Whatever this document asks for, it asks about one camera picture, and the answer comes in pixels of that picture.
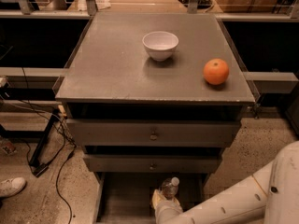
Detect top grey drawer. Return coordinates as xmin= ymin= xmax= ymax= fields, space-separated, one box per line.
xmin=67 ymin=119 xmax=240 ymax=147

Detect open bottom drawer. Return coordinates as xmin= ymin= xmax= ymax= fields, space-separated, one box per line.
xmin=97 ymin=173 xmax=206 ymax=224

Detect white sneaker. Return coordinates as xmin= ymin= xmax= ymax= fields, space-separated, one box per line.
xmin=0 ymin=177 xmax=26 ymax=198

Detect black metal stand leg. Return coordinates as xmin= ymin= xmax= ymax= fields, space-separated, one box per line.
xmin=29 ymin=109 xmax=59 ymax=177

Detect middle grey drawer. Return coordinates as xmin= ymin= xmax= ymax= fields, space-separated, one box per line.
xmin=83 ymin=154 xmax=220 ymax=174

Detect orange fruit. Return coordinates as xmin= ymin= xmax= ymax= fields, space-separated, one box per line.
xmin=203 ymin=59 xmax=230 ymax=85

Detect white cloth on shelf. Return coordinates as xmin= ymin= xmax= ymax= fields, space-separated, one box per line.
xmin=75 ymin=0 xmax=111 ymax=11

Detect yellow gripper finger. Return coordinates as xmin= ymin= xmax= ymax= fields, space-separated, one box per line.
xmin=151 ymin=189 xmax=165 ymax=209

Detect black floor cable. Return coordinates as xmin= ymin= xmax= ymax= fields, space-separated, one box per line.
xmin=18 ymin=67 xmax=78 ymax=224

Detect grey drawer cabinet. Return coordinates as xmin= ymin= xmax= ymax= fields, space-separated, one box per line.
xmin=51 ymin=12 xmax=261 ymax=224

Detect clear plastic water bottle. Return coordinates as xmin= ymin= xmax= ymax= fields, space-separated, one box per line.
xmin=160 ymin=176 xmax=179 ymax=200

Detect grey drawer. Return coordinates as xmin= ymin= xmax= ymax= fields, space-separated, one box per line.
xmin=67 ymin=119 xmax=240 ymax=147
xmin=83 ymin=154 xmax=220 ymax=174

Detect white ceramic bowl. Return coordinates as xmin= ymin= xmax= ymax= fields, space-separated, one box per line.
xmin=142 ymin=31 xmax=179 ymax=62

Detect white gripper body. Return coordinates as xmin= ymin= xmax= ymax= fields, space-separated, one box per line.
xmin=154 ymin=200 xmax=182 ymax=224

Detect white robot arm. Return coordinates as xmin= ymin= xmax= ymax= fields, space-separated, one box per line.
xmin=152 ymin=141 xmax=299 ymax=224

